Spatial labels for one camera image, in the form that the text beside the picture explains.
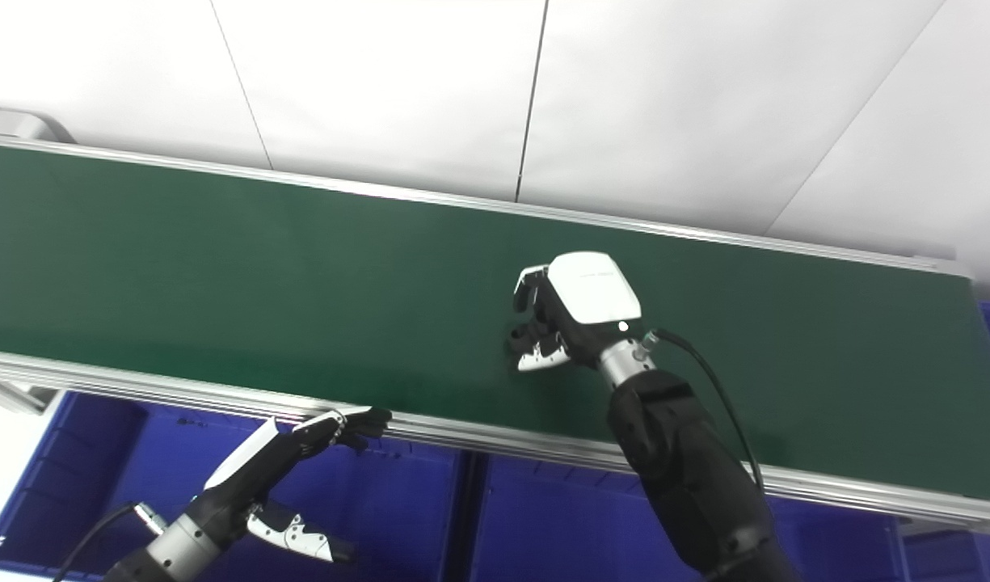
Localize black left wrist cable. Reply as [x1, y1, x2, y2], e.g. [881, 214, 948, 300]
[50, 500, 170, 582]

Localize green conveyor belt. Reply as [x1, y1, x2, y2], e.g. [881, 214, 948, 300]
[0, 132, 990, 540]
[0, 143, 990, 506]

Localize grey conveyor motor housing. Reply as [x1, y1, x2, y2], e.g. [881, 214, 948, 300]
[0, 105, 78, 146]

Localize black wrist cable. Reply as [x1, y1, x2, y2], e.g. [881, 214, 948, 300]
[50, 500, 170, 582]
[643, 327, 767, 496]

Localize blue plastic bin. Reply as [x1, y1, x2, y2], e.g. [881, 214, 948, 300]
[0, 390, 473, 582]
[465, 451, 908, 582]
[897, 299, 990, 582]

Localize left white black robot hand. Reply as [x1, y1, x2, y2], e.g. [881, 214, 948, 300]
[189, 407, 394, 564]

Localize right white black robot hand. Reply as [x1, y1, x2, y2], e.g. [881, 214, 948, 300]
[507, 251, 644, 373]

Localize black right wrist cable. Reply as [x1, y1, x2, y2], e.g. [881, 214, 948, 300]
[643, 327, 767, 496]

